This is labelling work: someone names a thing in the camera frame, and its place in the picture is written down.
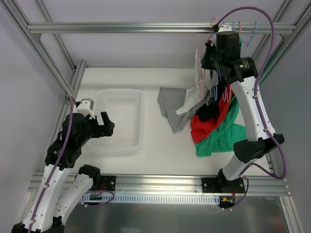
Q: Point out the white slotted cable duct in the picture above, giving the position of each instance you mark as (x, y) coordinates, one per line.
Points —
(152, 198)

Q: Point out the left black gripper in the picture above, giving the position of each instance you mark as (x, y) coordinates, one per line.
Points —
(99, 127)

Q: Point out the pink wire hanger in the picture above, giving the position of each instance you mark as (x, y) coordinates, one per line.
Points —
(202, 87)

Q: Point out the empty blue wire hanger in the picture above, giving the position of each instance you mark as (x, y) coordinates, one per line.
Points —
(247, 44)

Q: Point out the white plastic basket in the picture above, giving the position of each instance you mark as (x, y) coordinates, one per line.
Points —
(124, 108)

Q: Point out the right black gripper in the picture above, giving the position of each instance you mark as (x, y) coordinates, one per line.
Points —
(207, 57)

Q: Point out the grey tank top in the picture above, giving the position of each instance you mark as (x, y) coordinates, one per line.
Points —
(171, 99)

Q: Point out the blue hanger with grey top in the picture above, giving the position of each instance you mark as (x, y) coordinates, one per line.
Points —
(216, 79)

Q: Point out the blue hanger with black top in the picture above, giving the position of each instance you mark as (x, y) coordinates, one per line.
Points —
(228, 89)

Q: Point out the white tank top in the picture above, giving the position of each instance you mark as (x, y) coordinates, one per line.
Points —
(192, 96)

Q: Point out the aluminium hanging rail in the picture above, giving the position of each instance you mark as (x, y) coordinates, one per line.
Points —
(138, 27)

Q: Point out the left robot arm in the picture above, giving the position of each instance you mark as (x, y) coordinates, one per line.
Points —
(50, 211)

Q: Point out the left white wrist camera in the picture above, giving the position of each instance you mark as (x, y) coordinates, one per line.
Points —
(85, 107)

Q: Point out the red tank top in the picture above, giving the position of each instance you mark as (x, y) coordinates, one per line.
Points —
(201, 130)

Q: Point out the black tank top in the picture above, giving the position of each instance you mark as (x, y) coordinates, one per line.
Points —
(211, 110)

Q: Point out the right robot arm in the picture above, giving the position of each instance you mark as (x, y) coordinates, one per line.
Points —
(261, 138)

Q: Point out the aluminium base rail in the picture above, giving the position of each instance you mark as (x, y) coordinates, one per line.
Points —
(192, 184)

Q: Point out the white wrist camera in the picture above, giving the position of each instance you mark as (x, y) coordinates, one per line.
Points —
(221, 28)
(85, 107)

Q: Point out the green tank top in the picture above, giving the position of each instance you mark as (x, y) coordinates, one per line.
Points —
(225, 136)

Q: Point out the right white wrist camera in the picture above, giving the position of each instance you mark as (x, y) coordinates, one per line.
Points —
(221, 28)

